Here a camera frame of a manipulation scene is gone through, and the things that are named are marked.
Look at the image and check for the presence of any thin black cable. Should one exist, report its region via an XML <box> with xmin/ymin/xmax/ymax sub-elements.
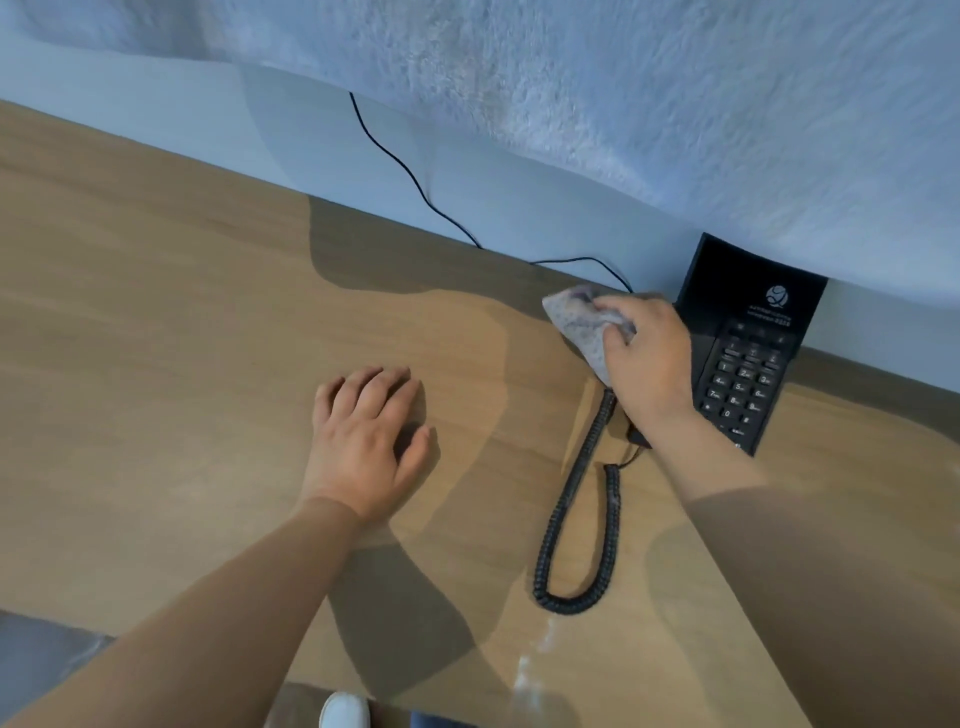
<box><xmin>348</xmin><ymin>90</ymin><xmax>636</xmax><ymax>296</ymax></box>

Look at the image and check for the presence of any grey cleaning cloth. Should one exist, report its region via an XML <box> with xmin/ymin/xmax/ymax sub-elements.
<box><xmin>540</xmin><ymin>282</ymin><xmax>639</xmax><ymax>391</ymax></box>

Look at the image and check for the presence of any black telephone handset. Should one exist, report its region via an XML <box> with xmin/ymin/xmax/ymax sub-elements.
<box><xmin>609</xmin><ymin>300</ymin><xmax>717</xmax><ymax>452</ymax></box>

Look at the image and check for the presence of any black coiled telephone cord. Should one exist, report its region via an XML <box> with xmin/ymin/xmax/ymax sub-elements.
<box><xmin>531</xmin><ymin>387</ymin><xmax>655</xmax><ymax>618</ymax></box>

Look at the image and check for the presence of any person's left hand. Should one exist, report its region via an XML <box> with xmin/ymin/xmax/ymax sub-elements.
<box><xmin>298</xmin><ymin>365</ymin><xmax>439</xmax><ymax>526</ymax></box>

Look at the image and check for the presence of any person's left forearm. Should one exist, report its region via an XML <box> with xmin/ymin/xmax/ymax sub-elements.
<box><xmin>0</xmin><ymin>496</ymin><xmax>366</xmax><ymax>728</ymax></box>

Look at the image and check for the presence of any person's right hand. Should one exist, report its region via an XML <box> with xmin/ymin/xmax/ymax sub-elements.
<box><xmin>591</xmin><ymin>293</ymin><xmax>696</xmax><ymax>435</ymax></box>

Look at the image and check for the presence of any black desk telephone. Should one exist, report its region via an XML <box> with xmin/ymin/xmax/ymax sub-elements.
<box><xmin>669</xmin><ymin>231</ymin><xmax>830</xmax><ymax>458</ymax></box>

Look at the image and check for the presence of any white shoe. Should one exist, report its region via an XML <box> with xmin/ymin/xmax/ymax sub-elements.
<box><xmin>318</xmin><ymin>690</ymin><xmax>373</xmax><ymax>728</ymax></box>

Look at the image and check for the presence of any person's blue trouser leg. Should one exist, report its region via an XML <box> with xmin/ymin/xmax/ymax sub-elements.
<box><xmin>408</xmin><ymin>708</ymin><xmax>483</xmax><ymax>728</ymax></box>

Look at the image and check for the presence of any person's right forearm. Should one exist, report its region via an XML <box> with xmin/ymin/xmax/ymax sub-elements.
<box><xmin>641</xmin><ymin>401</ymin><xmax>960</xmax><ymax>728</ymax></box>

